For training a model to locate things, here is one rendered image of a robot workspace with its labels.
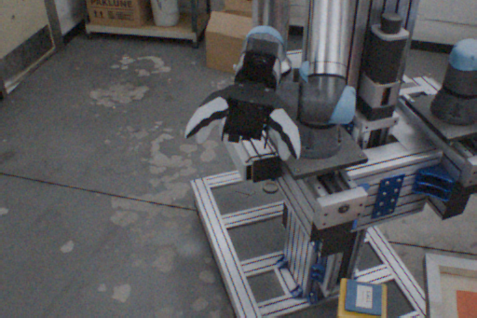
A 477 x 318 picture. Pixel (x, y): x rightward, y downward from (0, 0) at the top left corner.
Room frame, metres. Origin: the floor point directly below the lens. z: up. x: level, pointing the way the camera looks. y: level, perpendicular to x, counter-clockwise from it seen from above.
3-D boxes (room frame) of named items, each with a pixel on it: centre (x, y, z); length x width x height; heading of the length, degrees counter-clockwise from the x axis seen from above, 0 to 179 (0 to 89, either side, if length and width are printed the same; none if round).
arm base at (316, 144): (1.02, -0.20, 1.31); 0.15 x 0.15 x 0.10
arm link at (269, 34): (0.77, -0.04, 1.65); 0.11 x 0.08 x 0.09; 172
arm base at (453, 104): (1.17, -0.67, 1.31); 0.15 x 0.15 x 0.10
